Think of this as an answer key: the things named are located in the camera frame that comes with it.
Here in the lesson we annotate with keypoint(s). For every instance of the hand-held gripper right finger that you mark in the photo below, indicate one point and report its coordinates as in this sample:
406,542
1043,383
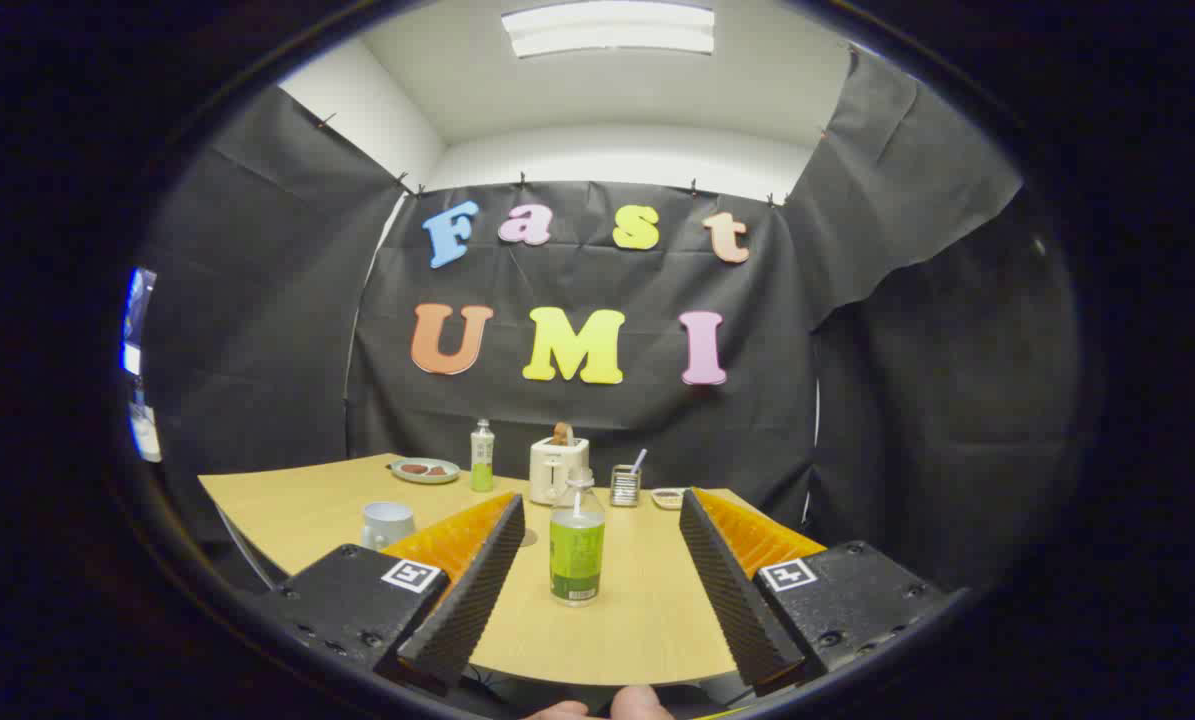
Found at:
727,590

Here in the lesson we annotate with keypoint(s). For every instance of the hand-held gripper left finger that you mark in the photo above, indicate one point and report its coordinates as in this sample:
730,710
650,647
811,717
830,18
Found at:
477,590

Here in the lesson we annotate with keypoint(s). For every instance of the clear juice bottle green label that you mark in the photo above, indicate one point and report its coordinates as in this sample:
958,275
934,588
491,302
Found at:
577,560

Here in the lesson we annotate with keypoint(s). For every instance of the pale grey cup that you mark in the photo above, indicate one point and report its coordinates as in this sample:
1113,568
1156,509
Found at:
389,522

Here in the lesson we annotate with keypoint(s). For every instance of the capped bottle white green label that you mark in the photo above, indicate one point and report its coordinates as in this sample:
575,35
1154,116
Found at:
482,465

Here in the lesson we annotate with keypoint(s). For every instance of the wooden table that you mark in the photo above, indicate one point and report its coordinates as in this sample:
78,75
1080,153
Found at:
637,620

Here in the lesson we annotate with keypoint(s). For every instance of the white divided seed dish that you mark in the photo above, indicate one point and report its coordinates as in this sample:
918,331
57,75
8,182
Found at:
667,497

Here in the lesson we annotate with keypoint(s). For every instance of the pale green plate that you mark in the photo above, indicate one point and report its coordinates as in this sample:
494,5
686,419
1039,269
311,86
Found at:
425,477

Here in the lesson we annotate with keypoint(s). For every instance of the cream toaster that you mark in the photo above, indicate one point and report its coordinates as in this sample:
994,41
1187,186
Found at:
557,472

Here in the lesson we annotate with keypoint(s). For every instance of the striped straw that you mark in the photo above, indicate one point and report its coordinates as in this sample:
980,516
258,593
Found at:
639,460

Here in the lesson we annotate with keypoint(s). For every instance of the brown toast slice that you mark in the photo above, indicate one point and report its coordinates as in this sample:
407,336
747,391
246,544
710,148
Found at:
563,434

